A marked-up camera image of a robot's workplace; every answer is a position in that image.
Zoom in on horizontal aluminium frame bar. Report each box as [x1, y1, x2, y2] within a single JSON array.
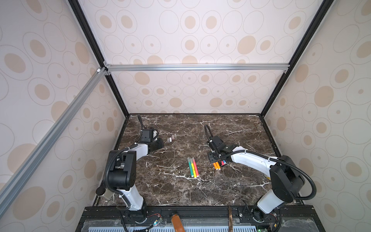
[[106, 63, 290, 72]]

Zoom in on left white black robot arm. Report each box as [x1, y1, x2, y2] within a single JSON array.
[[96, 128, 164, 211]]

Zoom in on brown wooden stick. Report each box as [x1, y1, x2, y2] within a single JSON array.
[[228, 206, 233, 232]]

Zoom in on left diagonal aluminium frame bar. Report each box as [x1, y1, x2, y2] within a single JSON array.
[[1, 67, 107, 217]]

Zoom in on green marker pen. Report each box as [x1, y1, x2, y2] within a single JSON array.
[[187, 157, 194, 178]]

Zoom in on orange brown tool handle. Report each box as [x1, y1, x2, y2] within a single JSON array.
[[171, 214, 185, 232]]

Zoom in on yellow marker pen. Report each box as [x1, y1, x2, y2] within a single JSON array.
[[189, 158, 197, 178]]

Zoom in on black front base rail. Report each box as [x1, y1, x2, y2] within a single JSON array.
[[76, 205, 325, 232]]

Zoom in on red marker pen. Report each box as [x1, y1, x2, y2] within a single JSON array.
[[192, 158, 200, 177]]

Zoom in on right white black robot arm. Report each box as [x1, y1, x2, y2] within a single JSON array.
[[207, 136, 317, 220]]

